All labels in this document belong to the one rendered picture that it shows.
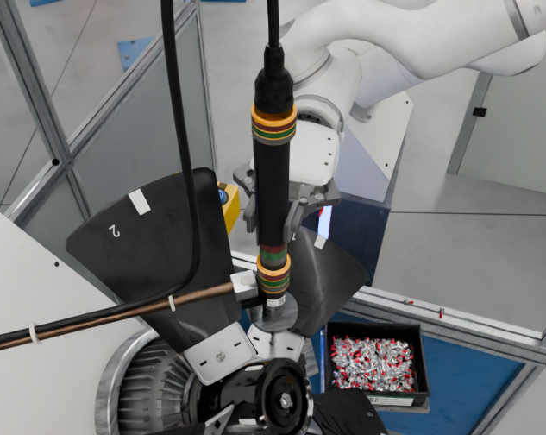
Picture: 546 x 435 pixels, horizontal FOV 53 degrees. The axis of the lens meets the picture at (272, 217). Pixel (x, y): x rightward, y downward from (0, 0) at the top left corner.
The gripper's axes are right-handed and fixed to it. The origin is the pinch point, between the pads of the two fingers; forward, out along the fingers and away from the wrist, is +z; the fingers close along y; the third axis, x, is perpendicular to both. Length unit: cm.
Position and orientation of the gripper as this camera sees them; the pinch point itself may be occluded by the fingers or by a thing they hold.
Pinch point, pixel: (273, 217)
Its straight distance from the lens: 63.8
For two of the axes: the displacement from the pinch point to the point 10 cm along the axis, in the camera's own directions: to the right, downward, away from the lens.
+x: 0.0, -6.6, -7.5
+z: -3.1, 7.2, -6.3
